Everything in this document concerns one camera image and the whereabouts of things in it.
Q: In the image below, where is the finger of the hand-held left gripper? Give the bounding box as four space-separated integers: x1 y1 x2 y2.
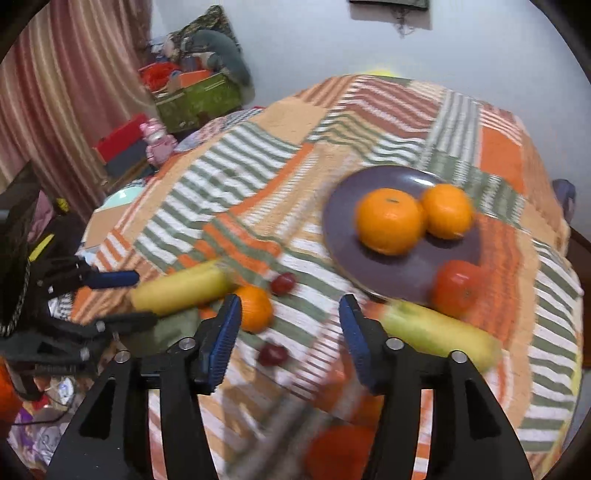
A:
34 256 140 298
25 311 158 370

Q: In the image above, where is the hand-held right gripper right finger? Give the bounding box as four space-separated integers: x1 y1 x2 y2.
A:
338 294 536 480

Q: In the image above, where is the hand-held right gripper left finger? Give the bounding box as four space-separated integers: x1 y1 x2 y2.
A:
46 294 243 480

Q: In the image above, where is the small orange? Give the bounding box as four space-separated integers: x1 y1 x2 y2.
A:
233 285 274 334

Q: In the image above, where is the yellow banana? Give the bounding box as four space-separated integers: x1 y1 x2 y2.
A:
129 259 237 318
381 300 502 372

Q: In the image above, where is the purple plate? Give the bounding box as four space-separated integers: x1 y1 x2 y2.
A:
322 165 483 305

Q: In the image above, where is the red grape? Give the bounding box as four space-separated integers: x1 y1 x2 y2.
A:
270 272 297 296
257 344 289 367

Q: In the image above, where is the teal plate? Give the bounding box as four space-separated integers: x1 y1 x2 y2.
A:
99 181 149 214

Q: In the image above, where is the red tomato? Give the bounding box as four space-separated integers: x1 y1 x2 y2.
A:
431 260 486 319

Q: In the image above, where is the large orange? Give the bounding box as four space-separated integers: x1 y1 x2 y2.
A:
355 188 426 257

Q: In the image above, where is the red box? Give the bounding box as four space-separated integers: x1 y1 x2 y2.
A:
92 114 153 163

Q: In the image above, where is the pink toy figure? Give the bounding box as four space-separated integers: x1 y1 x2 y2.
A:
140 117 179 168

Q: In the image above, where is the medium orange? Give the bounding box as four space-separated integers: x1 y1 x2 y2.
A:
420 184 475 241

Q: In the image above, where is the striped patchwork blanket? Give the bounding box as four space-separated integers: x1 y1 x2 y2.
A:
69 74 585 480

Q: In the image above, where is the green cardboard box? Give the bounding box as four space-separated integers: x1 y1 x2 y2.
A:
152 73 245 134

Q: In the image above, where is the pink striped curtain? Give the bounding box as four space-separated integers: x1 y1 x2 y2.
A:
0 0 158 222

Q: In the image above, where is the grey plush toy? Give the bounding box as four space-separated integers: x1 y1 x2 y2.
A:
184 30 253 87

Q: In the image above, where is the blue cloth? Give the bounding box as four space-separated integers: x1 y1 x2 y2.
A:
551 179 577 223

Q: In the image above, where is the patterned cushion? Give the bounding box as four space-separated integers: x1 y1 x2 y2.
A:
177 4 241 51

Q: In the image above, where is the dark wall hanging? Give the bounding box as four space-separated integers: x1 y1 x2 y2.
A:
348 0 432 37

